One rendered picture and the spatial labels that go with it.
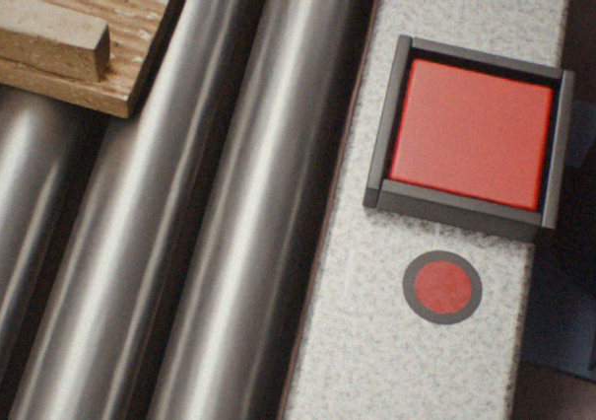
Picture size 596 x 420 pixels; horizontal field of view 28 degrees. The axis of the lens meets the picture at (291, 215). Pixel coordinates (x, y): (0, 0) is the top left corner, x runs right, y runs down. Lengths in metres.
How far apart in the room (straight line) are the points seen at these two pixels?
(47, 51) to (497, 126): 0.18
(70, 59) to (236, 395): 0.15
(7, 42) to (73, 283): 0.10
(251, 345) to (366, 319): 0.05
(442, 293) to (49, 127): 0.17
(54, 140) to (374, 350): 0.16
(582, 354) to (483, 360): 1.02
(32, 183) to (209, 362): 0.10
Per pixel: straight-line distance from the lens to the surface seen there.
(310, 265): 0.52
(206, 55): 0.52
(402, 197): 0.48
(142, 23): 0.51
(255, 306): 0.47
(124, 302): 0.47
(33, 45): 0.48
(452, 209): 0.48
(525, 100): 0.51
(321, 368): 0.46
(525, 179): 0.49
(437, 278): 0.48
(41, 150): 0.50
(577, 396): 1.48
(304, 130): 0.50
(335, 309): 0.47
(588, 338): 1.50
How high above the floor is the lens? 1.35
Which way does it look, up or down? 63 degrees down
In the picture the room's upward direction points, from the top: 8 degrees clockwise
